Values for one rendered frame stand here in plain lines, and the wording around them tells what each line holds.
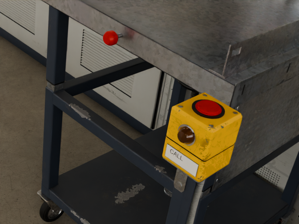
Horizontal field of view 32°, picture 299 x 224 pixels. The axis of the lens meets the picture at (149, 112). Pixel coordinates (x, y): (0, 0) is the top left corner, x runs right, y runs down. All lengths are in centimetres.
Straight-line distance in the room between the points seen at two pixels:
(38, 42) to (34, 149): 72
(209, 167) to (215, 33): 46
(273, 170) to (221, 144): 111
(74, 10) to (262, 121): 52
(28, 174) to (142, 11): 97
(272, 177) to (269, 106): 71
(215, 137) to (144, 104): 143
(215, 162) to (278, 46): 42
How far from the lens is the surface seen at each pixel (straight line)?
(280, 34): 111
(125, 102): 225
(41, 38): 263
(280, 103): 127
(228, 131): 77
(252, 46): 103
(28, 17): 269
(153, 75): 207
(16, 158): 207
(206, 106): 77
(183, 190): 85
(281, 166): 185
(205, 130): 73
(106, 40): 112
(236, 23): 125
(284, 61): 111
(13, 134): 220
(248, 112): 114
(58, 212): 178
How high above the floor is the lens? 130
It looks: 32 degrees down
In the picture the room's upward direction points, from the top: 10 degrees clockwise
